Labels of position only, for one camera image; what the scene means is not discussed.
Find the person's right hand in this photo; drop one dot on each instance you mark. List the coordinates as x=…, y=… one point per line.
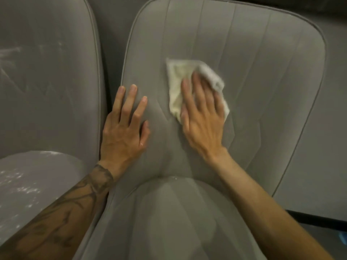
x=202, y=124

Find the person's left hand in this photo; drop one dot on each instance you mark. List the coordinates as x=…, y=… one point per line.
x=119, y=143

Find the person's left middle finger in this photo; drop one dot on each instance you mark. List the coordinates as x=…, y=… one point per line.
x=129, y=101

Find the person's right little finger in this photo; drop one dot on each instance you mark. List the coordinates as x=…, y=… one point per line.
x=221, y=108

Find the person's left thumb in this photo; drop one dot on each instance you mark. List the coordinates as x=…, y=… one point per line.
x=145, y=134

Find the person's right middle finger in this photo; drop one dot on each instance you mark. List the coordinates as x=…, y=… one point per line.
x=200, y=92

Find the person's right thumb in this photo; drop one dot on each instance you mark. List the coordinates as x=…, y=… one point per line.
x=185, y=119

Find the white cleaning cloth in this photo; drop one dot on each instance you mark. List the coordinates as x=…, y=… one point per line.
x=176, y=81

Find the person's left forearm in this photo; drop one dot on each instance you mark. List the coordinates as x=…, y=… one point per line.
x=57, y=216

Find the person's right forearm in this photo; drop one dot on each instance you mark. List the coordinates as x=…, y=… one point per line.
x=260, y=208

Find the grey upholstered chair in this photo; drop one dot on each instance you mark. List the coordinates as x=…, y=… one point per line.
x=244, y=78
x=48, y=92

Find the black metal bar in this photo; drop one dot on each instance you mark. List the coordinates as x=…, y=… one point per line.
x=317, y=220

